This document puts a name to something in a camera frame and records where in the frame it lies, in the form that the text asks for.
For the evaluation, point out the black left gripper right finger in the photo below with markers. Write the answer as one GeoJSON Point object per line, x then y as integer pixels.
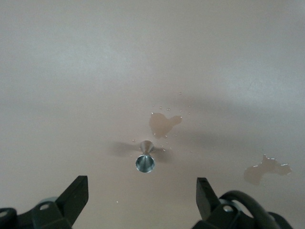
{"type": "Point", "coordinates": [205, 198]}

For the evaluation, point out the spilled liquid puddle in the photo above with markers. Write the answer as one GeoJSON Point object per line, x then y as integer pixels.
{"type": "Point", "coordinates": [267, 170]}
{"type": "Point", "coordinates": [162, 124]}

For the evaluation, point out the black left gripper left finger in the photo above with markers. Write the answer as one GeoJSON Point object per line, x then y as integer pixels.
{"type": "Point", "coordinates": [71, 198]}

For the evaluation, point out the steel double cone jigger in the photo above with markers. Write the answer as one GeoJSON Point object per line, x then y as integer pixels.
{"type": "Point", "coordinates": [145, 163]}

